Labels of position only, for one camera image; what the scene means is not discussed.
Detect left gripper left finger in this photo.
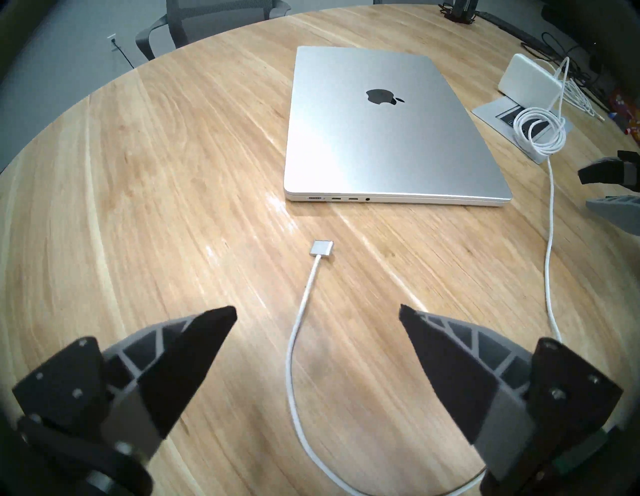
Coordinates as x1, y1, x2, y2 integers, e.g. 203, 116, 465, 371
12, 306, 238, 461

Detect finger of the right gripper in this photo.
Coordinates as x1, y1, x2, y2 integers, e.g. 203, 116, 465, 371
577, 150, 640, 192
585, 195, 640, 237

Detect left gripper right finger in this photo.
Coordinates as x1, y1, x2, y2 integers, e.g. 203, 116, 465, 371
399, 304, 623, 481

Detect white MagSafe charging cable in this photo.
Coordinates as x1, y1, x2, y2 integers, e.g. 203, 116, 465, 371
285, 57, 571, 496

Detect white MacBook power adapter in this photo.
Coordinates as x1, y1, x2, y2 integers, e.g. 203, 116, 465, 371
497, 53, 564, 112

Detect black charging dock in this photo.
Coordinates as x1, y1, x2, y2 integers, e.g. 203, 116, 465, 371
440, 0, 478, 25

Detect silver MacBook laptop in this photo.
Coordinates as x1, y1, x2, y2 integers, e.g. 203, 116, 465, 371
283, 46, 513, 207

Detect colourful patterned bag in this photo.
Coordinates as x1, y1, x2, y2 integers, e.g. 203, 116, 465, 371
607, 89, 640, 138

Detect grey table outlet plate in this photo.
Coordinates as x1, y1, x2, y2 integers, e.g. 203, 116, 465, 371
471, 95, 573, 165

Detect grey mesh office chair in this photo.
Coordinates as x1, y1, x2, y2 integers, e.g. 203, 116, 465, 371
135, 0, 292, 62

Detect white coiled USB cable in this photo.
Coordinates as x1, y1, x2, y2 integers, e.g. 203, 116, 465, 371
562, 75, 607, 122

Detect black coiled cable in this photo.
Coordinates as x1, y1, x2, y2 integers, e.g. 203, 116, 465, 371
522, 32, 608, 98

